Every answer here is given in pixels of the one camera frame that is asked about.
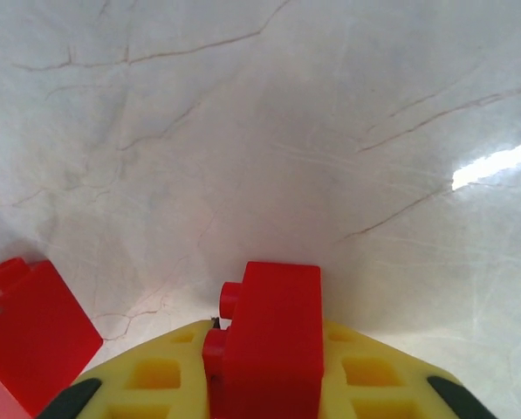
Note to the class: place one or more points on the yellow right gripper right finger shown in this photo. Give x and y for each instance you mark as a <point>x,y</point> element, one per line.
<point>373,375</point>

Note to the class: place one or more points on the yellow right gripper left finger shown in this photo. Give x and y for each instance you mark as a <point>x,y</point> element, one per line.
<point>155,375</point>

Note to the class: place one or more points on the red lego brick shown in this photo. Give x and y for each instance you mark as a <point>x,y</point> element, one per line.
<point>29,327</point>
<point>273,340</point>

